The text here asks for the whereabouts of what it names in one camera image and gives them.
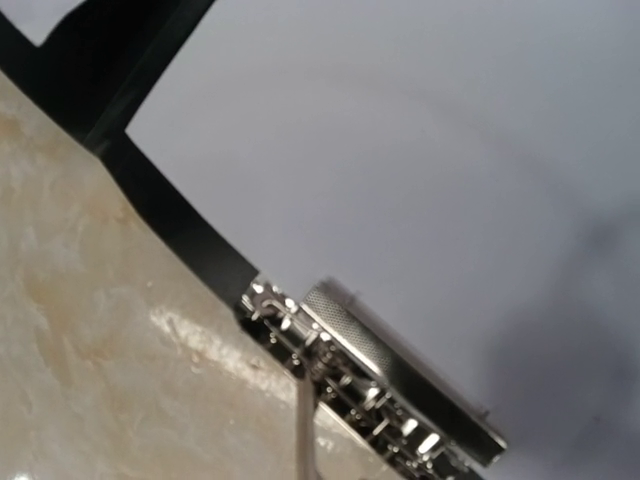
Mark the white paper sheet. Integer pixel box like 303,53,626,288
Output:
127,1,639,479

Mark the black clip file folder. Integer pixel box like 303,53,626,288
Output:
1,1,258,312

